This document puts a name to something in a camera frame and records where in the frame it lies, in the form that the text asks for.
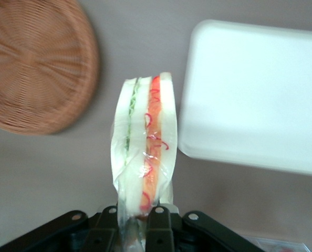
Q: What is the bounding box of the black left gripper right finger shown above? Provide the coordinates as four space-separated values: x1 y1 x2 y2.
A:
144 205 175 252

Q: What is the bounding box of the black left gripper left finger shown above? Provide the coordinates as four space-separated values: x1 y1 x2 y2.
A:
86 205 119 252

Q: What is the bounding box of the triangle sandwich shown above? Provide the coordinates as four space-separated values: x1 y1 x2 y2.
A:
110 71 179 252

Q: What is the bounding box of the cream plastic tray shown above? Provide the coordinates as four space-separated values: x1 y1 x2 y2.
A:
177 19 312 179

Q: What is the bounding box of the round brown wicker basket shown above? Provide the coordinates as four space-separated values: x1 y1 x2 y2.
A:
0 0 99 136

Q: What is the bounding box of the clear acrylic bottle rack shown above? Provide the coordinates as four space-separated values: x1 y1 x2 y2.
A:
244 234 310 252

